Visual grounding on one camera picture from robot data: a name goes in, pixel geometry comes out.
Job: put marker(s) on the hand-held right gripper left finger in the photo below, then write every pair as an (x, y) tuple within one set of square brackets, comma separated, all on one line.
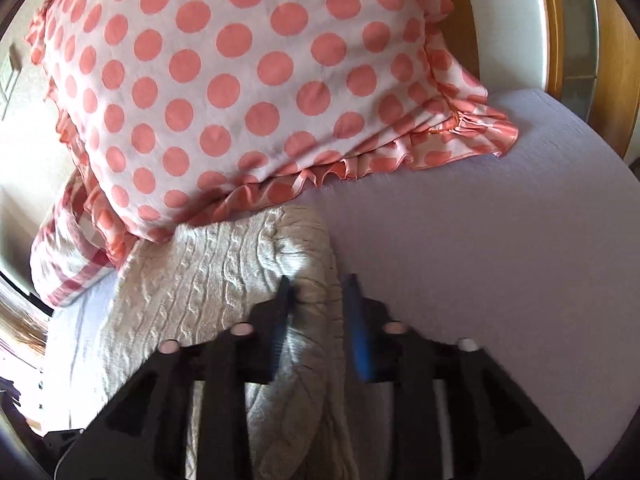
[(278, 332)]

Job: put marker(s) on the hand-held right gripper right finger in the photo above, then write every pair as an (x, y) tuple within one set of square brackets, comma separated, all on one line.
[(359, 332)]

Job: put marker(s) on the lilac bed sheet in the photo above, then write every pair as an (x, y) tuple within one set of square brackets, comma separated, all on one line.
[(475, 220)]

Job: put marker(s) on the red checked pillow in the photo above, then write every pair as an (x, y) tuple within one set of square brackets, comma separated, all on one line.
[(70, 255)]

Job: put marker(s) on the pink polka dot pillow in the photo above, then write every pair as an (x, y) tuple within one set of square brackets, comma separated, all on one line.
[(235, 85)]

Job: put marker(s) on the wooden headboard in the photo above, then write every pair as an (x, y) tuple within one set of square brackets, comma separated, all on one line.
[(505, 20)]

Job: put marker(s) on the wooden door frame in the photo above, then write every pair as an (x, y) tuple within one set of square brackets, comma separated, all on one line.
[(617, 60)]

